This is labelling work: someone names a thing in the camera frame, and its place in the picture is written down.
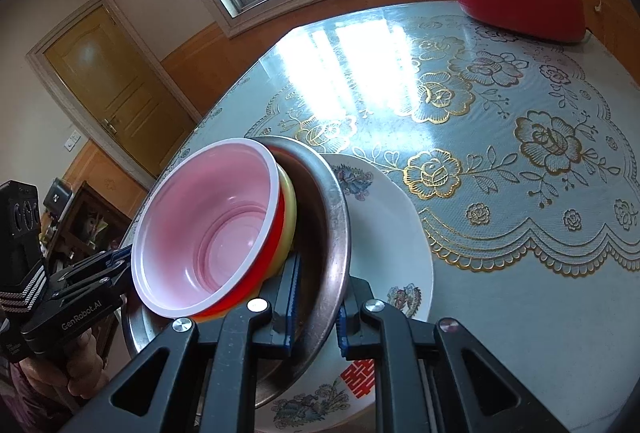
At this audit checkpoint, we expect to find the yellow plastic bowl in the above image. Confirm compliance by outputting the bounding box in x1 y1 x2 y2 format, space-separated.
200 166 299 320

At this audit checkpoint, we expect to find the person's left hand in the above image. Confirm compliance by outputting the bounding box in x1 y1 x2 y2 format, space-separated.
20 330 110 414

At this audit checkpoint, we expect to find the orange wooden door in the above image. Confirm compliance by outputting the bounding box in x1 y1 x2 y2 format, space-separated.
26 0 203 179

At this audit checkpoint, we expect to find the black device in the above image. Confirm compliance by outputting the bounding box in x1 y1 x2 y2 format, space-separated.
44 179 75 216

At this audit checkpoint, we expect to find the stainless steel bowl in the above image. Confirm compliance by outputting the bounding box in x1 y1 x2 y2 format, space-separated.
121 136 353 409

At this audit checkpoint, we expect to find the red electric cooker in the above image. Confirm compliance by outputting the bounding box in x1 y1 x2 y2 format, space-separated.
454 0 588 45

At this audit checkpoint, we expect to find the dark wooden cabinet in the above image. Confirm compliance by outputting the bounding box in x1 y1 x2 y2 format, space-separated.
39 180 138 274

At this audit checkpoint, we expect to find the red plastic bowl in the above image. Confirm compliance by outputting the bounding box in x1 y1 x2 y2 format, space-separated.
131 138 286 324

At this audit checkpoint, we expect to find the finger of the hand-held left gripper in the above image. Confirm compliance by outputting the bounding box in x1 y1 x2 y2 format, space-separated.
50 262 132 308
52 244 135 288

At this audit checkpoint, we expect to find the large white dragon-print plate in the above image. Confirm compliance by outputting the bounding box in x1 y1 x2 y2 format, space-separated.
257 153 436 433

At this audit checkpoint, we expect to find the person's left forearm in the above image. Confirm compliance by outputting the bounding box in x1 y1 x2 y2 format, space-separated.
0 353 61 433

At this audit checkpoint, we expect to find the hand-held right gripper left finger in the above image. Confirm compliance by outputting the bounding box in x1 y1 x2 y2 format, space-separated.
60 253 303 433

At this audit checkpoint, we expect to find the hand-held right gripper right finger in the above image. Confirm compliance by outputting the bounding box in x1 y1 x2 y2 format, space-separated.
337 276 570 433

